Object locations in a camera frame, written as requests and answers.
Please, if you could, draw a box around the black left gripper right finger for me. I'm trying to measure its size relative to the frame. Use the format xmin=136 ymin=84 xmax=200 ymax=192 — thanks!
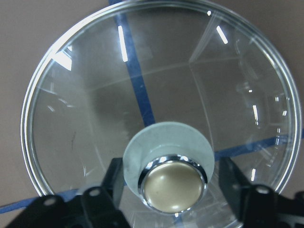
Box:
xmin=218 ymin=157 xmax=304 ymax=228

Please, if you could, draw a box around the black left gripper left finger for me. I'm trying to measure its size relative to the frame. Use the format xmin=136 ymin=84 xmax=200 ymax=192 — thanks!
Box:
xmin=7 ymin=158 xmax=130 ymax=228

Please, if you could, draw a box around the glass pot lid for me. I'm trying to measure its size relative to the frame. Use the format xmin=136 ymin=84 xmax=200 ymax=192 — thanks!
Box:
xmin=21 ymin=0 xmax=302 ymax=228

